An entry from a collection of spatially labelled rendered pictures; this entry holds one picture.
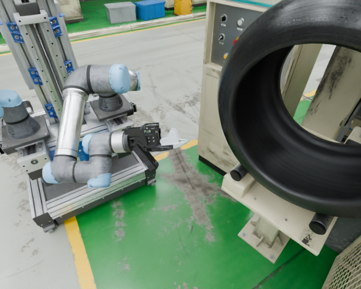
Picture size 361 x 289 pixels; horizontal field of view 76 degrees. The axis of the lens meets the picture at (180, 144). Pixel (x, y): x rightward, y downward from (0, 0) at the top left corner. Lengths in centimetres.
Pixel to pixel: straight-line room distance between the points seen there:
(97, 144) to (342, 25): 71
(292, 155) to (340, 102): 24
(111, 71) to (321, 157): 84
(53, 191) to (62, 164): 99
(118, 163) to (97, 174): 105
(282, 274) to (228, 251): 34
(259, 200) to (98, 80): 76
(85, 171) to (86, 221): 107
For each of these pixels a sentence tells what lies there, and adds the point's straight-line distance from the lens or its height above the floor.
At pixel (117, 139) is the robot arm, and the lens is 81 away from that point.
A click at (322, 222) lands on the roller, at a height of 92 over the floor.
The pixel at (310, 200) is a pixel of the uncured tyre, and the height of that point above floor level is 100.
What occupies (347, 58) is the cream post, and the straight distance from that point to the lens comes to 93.
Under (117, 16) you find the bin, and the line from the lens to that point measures 610.
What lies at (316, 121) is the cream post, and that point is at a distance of 103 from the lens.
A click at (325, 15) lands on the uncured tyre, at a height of 142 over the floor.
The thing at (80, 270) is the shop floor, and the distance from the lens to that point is 173.
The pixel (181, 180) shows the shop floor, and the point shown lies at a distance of 195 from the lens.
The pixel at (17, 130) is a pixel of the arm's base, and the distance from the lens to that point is 147.
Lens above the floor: 153
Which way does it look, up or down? 43 degrees down
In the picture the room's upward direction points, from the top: straight up
